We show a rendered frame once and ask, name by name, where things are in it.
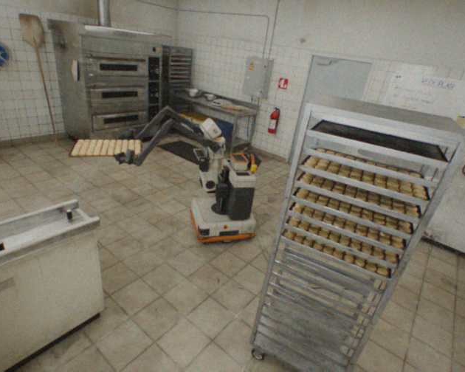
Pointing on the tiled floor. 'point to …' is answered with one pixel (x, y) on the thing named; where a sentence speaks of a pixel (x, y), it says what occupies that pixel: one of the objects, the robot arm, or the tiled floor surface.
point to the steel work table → (223, 113)
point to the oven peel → (29, 23)
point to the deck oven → (107, 79)
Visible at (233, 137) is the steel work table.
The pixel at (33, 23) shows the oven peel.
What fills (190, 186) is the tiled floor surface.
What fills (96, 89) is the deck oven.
